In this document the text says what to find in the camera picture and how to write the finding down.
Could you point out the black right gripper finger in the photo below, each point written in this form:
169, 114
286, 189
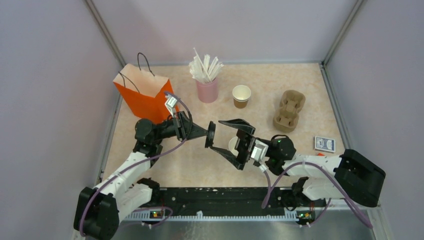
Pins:
239, 124
238, 161

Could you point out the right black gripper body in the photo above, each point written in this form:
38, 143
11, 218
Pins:
245, 146

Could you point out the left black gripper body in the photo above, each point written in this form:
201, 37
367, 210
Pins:
177, 127

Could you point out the black plastic cup lid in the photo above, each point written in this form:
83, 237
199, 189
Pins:
209, 141

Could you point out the orange paper bag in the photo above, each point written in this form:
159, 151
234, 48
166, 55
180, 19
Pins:
144, 92

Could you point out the brown paper coffee cup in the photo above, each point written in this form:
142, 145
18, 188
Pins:
232, 146

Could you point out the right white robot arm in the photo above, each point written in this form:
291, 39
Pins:
349, 176

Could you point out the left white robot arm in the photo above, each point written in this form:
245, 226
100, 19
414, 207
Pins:
101, 209

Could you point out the stack of brown paper cups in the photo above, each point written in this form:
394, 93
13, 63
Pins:
241, 95

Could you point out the pink cylindrical straw holder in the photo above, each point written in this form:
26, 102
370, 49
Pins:
207, 92

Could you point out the bundle of white wrapped straws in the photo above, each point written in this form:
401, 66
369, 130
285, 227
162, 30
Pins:
204, 70

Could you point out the blue playing card deck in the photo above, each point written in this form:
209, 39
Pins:
324, 144

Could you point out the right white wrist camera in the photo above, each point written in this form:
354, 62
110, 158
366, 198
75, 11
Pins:
259, 151

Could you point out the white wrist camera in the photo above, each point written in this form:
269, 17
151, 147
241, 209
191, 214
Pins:
259, 151
170, 104

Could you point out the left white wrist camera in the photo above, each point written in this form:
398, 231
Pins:
170, 104

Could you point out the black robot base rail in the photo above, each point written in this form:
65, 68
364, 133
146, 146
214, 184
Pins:
230, 201

